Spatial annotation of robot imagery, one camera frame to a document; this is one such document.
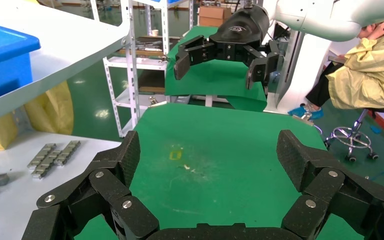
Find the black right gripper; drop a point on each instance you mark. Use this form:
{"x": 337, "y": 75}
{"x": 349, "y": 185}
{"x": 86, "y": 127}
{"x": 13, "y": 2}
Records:
{"x": 241, "y": 30}

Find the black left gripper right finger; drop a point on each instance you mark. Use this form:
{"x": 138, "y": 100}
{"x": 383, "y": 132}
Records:
{"x": 324, "y": 185}

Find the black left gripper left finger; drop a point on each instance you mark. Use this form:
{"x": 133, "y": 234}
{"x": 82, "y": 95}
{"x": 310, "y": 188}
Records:
{"x": 106, "y": 185}

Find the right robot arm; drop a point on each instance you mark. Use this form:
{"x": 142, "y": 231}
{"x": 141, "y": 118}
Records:
{"x": 328, "y": 16}

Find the brown cardboard box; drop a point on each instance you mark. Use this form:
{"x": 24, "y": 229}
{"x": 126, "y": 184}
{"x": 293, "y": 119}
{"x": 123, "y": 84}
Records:
{"x": 212, "y": 16}

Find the chrome swivel stool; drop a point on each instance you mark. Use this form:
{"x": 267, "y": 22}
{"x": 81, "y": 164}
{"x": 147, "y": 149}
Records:
{"x": 351, "y": 136}

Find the silver binder clip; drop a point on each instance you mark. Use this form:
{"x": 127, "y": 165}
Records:
{"x": 306, "y": 118}
{"x": 156, "y": 102}

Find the white paper cup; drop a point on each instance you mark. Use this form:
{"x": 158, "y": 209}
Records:
{"x": 155, "y": 32}

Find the yellow cloth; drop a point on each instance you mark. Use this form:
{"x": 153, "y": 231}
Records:
{"x": 53, "y": 109}

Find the person in yellow coat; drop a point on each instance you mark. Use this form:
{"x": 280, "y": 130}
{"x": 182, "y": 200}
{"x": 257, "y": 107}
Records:
{"x": 371, "y": 73}

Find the blue plastic bin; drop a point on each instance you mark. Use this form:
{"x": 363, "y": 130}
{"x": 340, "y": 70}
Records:
{"x": 6, "y": 56}

